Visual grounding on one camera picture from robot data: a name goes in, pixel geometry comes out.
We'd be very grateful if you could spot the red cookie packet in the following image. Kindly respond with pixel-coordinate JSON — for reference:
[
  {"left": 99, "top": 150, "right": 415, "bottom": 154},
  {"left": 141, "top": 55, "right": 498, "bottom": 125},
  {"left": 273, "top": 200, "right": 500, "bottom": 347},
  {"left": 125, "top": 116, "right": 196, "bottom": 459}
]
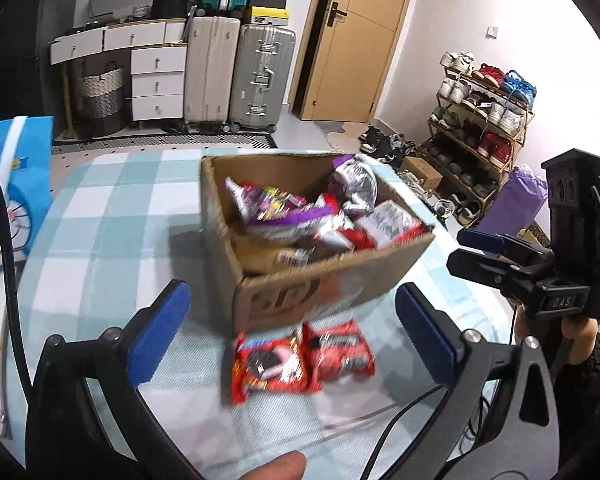
[{"left": 301, "top": 318, "right": 376, "bottom": 391}]

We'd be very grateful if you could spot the red Oreo packet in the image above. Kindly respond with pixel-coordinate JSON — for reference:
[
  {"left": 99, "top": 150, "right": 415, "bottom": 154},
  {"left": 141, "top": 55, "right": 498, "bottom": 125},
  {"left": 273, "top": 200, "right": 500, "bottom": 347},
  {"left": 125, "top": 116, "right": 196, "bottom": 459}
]
[{"left": 230, "top": 332, "right": 310, "bottom": 405}]

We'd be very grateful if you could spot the red white snack bag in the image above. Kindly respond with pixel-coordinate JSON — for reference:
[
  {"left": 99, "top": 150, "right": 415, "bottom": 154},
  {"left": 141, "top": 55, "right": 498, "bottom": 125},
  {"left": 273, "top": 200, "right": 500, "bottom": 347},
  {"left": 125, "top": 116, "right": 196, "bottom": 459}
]
[{"left": 309, "top": 193, "right": 375, "bottom": 254}]

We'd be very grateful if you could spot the purple candy bag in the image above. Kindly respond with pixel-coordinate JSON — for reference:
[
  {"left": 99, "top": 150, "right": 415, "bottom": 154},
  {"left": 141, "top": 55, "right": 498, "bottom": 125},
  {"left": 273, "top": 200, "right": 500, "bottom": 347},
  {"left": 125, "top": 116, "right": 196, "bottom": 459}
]
[{"left": 224, "top": 178, "right": 338, "bottom": 242}]

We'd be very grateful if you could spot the person's right hand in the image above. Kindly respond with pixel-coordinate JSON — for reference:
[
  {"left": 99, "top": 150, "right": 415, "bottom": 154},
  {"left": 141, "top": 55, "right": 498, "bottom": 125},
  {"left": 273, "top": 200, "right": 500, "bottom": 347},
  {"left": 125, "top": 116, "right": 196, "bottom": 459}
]
[{"left": 514, "top": 309, "right": 598, "bottom": 366}]

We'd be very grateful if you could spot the person's left hand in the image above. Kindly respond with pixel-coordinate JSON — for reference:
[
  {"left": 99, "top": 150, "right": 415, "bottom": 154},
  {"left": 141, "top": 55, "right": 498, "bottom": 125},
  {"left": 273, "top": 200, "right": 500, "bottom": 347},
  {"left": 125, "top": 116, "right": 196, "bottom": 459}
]
[{"left": 240, "top": 451, "right": 306, "bottom": 480}]

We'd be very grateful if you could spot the purple paper bag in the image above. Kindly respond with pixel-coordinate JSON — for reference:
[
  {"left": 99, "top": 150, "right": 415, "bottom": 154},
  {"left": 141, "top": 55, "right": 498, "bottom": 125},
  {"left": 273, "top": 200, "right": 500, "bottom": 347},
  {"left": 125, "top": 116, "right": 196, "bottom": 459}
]
[{"left": 474, "top": 165, "right": 548, "bottom": 236}]

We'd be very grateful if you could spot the SF cardboard box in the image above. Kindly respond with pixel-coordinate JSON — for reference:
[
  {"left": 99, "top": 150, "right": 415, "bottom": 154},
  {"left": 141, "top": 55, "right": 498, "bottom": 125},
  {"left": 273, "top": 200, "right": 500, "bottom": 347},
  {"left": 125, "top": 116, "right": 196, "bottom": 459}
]
[{"left": 200, "top": 154, "right": 434, "bottom": 334}]

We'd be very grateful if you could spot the checkered teal tablecloth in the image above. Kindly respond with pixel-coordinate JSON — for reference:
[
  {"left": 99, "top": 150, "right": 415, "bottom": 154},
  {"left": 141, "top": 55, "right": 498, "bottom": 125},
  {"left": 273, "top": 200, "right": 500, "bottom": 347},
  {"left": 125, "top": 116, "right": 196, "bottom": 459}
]
[{"left": 7, "top": 146, "right": 516, "bottom": 480}]

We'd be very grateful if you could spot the small cardboard box on floor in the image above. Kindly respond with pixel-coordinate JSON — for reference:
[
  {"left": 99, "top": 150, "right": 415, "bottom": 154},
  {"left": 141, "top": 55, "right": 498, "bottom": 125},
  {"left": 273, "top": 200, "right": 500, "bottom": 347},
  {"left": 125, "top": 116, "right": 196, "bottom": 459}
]
[{"left": 401, "top": 156, "right": 442, "bottom": 191}]

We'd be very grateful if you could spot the wooden shoe rack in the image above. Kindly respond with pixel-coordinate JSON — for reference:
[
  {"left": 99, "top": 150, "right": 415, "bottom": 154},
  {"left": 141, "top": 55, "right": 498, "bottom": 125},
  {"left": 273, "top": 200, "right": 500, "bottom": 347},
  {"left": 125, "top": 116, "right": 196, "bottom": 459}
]
[{"left": 419, "top": 51, "right": 536, "bottom": 228}]

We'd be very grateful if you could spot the patterned floor rug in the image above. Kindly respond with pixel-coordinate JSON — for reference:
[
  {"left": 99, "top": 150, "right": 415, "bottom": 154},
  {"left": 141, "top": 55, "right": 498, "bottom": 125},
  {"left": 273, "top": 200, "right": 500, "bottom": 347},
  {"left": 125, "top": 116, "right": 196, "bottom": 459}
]
[{"left": 52, "top": 133, "right": 277, "bottom": 155}]

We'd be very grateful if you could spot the blue Doraemon gift bag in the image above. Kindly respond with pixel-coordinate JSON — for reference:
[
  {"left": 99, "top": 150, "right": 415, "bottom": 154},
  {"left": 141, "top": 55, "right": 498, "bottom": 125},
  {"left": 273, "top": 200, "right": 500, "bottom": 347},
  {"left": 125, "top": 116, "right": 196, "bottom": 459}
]
[{"left": 0, "top": 116, "right": 54, "bottom": 262}]

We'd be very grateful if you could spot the woven laundry basket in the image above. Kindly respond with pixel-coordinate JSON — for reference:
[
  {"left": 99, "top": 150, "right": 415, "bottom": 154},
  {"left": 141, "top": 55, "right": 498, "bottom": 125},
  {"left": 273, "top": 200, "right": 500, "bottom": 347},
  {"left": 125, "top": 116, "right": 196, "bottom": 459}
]
[{"left": 80, "top": 61, "right": 126, "bottom": 139}]

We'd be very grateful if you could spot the silver suitcase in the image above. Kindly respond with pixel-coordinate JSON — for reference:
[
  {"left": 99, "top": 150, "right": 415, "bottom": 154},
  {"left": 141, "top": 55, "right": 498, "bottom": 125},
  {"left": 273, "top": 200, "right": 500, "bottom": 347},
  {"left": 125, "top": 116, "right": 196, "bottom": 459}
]
[{"left": 228, "top": 24, "right": 296, "bottom": 133}]

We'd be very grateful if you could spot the white drawer desk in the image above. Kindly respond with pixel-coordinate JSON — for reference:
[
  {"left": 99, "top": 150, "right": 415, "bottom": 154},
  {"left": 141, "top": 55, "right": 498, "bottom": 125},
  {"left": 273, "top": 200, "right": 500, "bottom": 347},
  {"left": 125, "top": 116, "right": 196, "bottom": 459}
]
[{"left": 50, "top": 18, "right": 187, "bottom": 122}]

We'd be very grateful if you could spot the beige suitcase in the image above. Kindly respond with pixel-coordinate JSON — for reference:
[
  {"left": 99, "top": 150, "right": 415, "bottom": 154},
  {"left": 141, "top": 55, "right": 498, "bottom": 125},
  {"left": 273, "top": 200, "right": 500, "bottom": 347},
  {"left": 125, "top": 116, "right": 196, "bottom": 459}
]
[{"left": 183, "top": 16, "right": 240, "bottom": 124}]

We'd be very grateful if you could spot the wooden door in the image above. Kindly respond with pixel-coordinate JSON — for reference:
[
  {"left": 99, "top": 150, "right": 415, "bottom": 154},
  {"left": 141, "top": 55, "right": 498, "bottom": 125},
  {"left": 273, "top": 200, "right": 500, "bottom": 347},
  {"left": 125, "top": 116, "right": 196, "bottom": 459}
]
[{"left": 288, "top": 0, "right": 411, "bottom": 122}]

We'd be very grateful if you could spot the black cable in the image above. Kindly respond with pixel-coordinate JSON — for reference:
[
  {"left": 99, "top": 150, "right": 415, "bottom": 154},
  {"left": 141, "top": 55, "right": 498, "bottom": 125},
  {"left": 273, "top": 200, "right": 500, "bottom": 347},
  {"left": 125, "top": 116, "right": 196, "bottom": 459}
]
[{"left": 0, "top": 154, "right": 34, "bottom": 401}]

